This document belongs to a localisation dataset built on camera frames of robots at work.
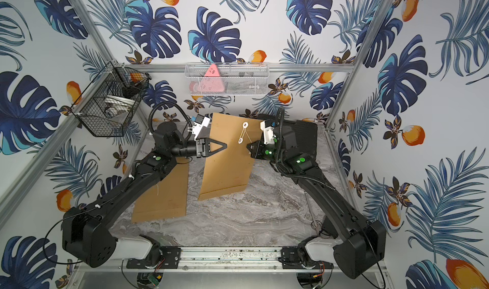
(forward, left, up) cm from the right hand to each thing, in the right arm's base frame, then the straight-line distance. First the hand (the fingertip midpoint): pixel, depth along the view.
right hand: (248, 144), depth 74 cm
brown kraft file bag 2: (-11, +37, -26) cm, 46 cm away
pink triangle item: (+32, +18, +7) cm, 38 cm away
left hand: (-6, +8, +7) cm, 12 cm away
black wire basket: (+15, +58, +8) cm, 60 cm away
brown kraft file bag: (-10, +7, -3) cm, 13 cm away
